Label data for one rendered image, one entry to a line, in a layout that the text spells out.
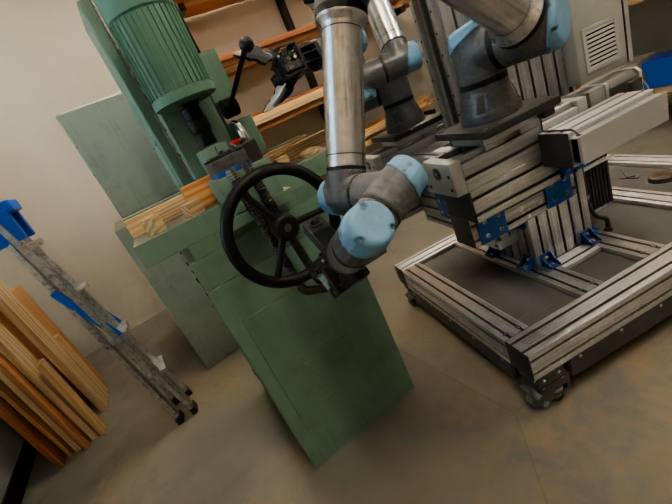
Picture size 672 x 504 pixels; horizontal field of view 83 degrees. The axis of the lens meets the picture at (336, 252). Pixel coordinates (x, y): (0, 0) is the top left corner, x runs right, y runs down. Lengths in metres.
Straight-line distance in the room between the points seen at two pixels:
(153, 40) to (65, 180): 2.48
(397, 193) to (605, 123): 0.64
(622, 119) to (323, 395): 1.09
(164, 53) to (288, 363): 0.89
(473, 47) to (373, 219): 0.61
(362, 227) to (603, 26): 1.13
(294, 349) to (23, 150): 2.80
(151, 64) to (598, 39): 1.25
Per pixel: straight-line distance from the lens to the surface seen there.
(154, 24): 1.15
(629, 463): 1.26
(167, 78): 1.12
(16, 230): 1.81
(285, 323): 1.13
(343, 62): 0.74
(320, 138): 1.28
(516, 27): 0.95
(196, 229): 1.02
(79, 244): 3.54
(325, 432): 1.37
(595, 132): 1.09
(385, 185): 0.60
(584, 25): 1.46
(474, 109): 1.07
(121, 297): 3.61
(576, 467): 1.24
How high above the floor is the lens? 1.02
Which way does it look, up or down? 21 degrees down
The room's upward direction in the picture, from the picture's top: 24 degrees counter-clockwise
